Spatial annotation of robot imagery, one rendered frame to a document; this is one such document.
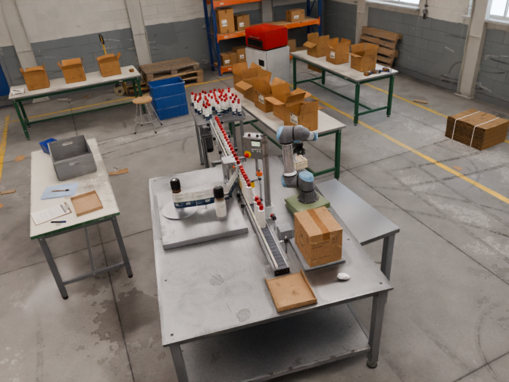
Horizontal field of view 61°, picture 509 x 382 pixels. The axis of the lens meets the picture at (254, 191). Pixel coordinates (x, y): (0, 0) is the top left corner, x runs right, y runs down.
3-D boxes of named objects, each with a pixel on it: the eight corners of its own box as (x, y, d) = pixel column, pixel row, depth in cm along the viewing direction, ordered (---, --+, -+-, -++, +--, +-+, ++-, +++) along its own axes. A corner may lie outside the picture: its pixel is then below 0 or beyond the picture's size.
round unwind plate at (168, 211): (160, 203, 377) (160, 202, 377) (195, 197, 383) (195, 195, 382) (163, 223, 352) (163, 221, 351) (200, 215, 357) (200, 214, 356)
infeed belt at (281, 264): (229, 167, 433) (229, 164, 431) (237, 167, 435) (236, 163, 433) (276, 274, 295) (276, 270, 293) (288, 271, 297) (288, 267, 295)
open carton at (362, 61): (342, 68, 723) (343, 45, 704) (364, 64, 735) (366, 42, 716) (356, 73, 689) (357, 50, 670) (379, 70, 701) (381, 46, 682)
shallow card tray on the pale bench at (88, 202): (70, 200, 408) (69, 197, 407) (95, 192, 418) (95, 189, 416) (77, 217, 383) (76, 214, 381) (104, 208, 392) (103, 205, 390)
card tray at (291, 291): (265, 280, 293) (264, 276, 291) (301, 272, 297) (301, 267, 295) (278, 312, 268) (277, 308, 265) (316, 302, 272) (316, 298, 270)
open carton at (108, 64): (101, 79, 772) (96, 57, 752) (97, 73, 809) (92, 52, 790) (127, 73, 788) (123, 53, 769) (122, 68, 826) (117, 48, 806)
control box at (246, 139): (248, 152, 359) (246, 132, 350) (267, 154, 354) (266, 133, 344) (244, 158, 351) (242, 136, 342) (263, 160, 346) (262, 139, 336)
